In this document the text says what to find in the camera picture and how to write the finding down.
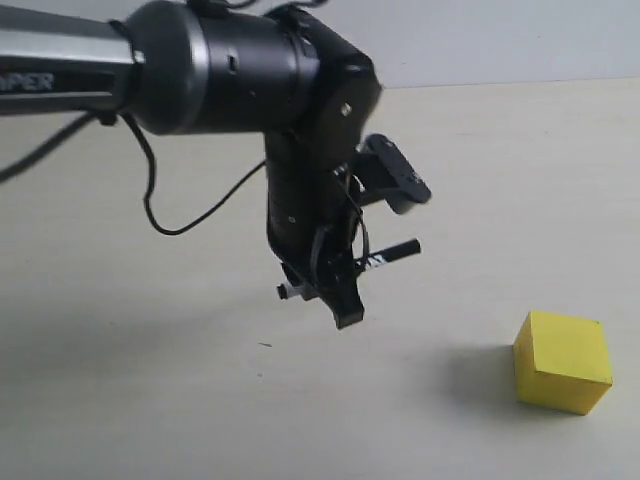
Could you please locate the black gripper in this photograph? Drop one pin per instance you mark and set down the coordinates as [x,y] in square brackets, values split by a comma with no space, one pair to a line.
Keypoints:
[312,218]

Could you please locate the black and white marker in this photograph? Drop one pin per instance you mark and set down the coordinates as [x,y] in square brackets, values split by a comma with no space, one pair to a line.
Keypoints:
[294,287]

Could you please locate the yellow cube block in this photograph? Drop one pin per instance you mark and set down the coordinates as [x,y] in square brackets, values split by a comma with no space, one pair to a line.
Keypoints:
[561,362]

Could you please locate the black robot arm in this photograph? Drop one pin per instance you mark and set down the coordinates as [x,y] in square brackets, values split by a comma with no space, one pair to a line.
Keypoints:
[204,67]

